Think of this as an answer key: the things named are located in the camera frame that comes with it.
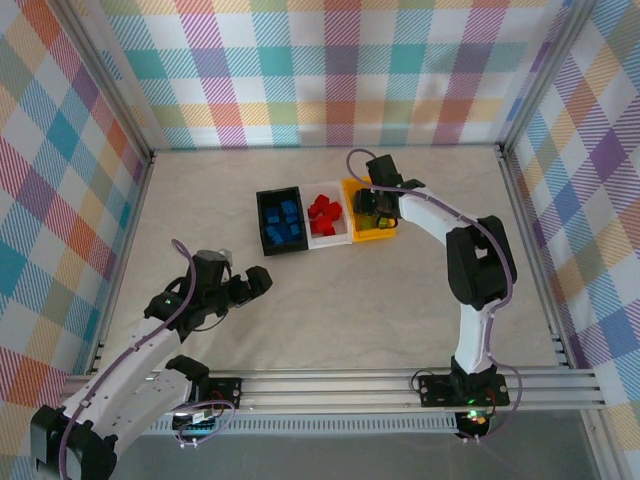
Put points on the red long lego brick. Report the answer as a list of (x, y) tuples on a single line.
[(315, 215)]

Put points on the blue square lego brick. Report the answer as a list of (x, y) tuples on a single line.
[(295, 230)]

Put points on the blue long lego brick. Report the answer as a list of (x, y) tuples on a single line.
[(272, 216), (292, 219)]

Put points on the blue small lego brick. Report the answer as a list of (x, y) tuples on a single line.
[(274, 232), (287, 206)]

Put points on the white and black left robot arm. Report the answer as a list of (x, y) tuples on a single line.
[(130, 405)]

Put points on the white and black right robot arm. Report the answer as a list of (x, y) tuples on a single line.
[(470, 340)]

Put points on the yellow plastic storage bin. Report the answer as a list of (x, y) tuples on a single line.
[(372, 236)]

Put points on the white plastic storage bin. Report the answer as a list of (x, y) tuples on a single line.
[(330, 242)]

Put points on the black plastic storage bin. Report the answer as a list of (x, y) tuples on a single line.
[(282, 248)]

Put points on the plaid backdrop panel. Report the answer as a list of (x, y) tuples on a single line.
[(45, 200), (320, 75), (600, 200)]

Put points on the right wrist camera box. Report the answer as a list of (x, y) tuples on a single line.
[(382, 172)]

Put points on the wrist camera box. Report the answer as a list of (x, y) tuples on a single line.
[(210, 262), (382, 172)]

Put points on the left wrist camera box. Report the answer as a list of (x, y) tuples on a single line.
[(210, 262)]

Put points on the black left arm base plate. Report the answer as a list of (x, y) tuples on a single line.
[(227, 390)]

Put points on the aluminium side rail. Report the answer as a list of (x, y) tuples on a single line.
[(525, 225), (129, 240)]

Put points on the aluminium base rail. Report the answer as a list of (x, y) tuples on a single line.
[(325, 387)]

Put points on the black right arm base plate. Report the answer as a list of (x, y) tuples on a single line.
[(435, 390)]

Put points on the aluminium frame post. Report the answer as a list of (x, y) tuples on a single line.
[(112, 80), (546, 75)]

